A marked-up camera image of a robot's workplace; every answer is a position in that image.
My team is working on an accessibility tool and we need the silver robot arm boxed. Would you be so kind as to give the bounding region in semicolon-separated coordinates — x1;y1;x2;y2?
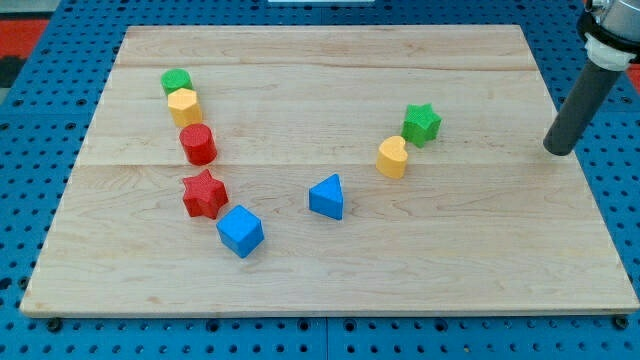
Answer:
577;0;639;56

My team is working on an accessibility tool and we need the red cylinder block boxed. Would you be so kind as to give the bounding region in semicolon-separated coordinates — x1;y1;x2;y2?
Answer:
179;123;217;166

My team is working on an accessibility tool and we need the yellow heart block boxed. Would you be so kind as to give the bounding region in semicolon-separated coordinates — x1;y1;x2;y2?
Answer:
376;135;408;179

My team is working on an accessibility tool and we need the red star block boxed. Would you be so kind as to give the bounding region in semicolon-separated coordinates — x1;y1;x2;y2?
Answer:
182;169;229;219

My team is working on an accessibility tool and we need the blue triangle block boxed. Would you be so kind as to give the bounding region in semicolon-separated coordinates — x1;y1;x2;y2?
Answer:
309;174;344;220

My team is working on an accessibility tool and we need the yellow hexagon block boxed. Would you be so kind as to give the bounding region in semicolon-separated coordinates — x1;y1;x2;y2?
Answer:
167;88;203;128

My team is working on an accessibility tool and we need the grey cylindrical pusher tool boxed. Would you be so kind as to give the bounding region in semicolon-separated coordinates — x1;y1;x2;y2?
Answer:
543;33;639;156

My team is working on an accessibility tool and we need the blue cube block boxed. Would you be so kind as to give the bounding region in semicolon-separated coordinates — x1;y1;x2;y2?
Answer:
216;205;265;258

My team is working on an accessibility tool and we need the green cylinder block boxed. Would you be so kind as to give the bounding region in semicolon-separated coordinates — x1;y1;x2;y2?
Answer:
160;68;193;96

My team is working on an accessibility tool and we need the green star block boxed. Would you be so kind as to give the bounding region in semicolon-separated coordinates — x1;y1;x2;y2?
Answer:
401;103;442;148

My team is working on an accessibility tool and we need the wooden board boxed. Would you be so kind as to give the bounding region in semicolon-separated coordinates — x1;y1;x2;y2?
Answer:
20;25;639;318

